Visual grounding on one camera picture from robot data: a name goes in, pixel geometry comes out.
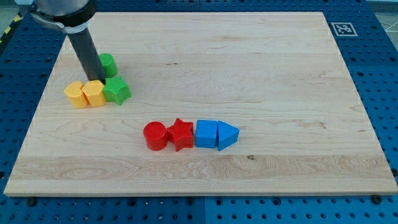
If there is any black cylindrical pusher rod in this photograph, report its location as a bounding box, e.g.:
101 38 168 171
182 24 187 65
68 28 106 84

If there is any green cylinder block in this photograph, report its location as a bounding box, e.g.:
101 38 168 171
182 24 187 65
99 53 118 78

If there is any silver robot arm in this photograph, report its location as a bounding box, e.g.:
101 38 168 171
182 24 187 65
15 0 106 83

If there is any green star block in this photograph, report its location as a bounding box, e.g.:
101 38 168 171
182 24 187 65
103 77 132 105

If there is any red star block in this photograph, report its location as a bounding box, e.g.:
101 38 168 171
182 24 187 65
167 118 193 152

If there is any yellow rounded block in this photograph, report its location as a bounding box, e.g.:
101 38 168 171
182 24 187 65
63 81 88 109

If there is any yellow hexagon block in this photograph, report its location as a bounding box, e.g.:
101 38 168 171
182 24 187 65
82 80 107 107

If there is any black yellow hazard tape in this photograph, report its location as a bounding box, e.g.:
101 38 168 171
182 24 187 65
1 11 24 44

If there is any red cylinder block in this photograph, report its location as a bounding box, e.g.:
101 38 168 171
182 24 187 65
143 121 168 151

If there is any blue cube block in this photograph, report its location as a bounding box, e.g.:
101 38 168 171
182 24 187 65
195 119 218 148

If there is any blue triangle block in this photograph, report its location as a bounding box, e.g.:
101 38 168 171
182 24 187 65
218 121 240 151

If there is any wooden board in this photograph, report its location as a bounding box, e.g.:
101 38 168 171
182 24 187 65
4 12 397 197

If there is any white fiducial marker tag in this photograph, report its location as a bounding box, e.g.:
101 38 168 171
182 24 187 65
331 22 358 37

